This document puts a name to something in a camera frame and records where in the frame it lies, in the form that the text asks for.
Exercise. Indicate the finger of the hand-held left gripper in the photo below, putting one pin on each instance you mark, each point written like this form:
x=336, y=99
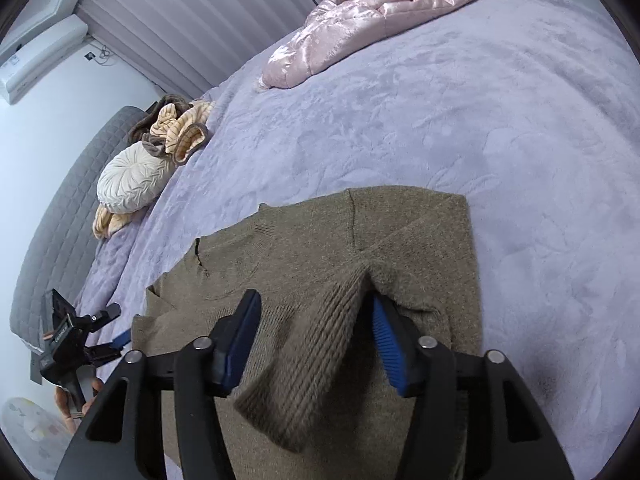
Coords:
x=111, y=311
x=122, y=340

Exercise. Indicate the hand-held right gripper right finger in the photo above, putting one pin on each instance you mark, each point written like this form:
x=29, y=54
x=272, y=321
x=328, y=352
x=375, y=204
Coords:
x=387, y=345

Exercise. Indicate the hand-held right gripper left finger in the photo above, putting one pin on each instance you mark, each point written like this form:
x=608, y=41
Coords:
x=242, y=340

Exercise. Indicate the olive brown knit sweater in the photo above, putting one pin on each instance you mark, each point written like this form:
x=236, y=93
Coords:
x=310, y=240

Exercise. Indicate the person's left hand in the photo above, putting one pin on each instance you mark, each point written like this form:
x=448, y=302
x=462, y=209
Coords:
x=65, y=402

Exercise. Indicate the round white patterned disc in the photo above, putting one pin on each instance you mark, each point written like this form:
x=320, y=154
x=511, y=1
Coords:
x=30, y=425

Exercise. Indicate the grey quilted headboard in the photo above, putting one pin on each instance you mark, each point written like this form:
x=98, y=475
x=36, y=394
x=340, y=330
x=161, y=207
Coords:
x=55, y=220

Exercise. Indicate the round white pleated cushion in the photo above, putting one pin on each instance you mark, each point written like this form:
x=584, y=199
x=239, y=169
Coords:
x=132, y=180

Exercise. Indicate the peach striped plush garment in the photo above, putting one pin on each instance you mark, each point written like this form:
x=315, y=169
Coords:
x=185, y=130

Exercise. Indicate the brown plush cloth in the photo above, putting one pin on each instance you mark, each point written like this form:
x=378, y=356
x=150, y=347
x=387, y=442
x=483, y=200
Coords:
x=167, y=100

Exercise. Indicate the lilac plush blanket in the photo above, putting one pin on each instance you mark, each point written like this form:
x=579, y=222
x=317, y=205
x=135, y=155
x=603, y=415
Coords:
x=450, y=135

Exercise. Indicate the white air conditioner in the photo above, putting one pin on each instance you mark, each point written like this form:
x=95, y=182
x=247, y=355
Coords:
x=35, y=60

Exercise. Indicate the pink shiny puffer jacket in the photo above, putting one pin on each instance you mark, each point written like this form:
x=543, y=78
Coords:
x=350, y=25

